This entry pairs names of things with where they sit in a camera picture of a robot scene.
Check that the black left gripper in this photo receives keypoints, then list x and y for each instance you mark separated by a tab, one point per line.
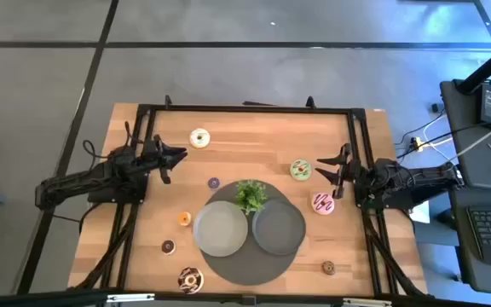
154	155

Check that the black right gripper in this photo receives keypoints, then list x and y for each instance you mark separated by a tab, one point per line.
347	172

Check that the large white glazed donut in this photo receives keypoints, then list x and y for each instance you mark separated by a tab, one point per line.
194	143

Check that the large green glazed donut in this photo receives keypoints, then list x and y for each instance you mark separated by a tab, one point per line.
294	175

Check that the large pink glazed donut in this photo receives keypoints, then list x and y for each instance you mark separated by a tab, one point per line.
317	209

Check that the small purple donut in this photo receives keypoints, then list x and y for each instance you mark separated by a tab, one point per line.
210	186

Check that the small orange donut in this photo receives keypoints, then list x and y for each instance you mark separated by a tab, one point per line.
180	221

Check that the small chocolate donut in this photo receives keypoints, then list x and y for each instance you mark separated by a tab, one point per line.
164	250

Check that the large chocolate striped donut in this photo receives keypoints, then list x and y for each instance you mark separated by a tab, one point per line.
183	287

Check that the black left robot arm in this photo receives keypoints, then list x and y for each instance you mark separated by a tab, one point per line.
79	179

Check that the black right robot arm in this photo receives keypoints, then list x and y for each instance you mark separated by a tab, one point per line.
420	179

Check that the dark grey plate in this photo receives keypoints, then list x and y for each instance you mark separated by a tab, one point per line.
279	230

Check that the small potted green plant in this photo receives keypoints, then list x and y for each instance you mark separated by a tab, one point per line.
250	196

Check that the light grey plate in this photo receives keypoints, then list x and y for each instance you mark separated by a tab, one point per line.
220	232

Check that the yellow plug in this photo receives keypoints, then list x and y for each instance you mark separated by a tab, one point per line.
418	144

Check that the small brown donut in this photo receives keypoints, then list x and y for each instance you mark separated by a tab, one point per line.
325	271

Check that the small black floor box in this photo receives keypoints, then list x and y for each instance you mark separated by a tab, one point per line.
435	108

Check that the round dark woven placemat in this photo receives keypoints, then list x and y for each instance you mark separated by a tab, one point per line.
250	268

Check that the grey side desk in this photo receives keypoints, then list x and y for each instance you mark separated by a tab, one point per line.
480	170

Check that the black slanted pole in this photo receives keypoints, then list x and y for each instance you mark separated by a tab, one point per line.
488	68

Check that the black metal table frame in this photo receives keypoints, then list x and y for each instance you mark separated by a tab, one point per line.
250	109

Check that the silver rail bracket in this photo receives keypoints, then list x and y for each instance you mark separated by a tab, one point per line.
365	302
130	297

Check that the black camera rail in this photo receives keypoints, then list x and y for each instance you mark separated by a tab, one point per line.
36	298

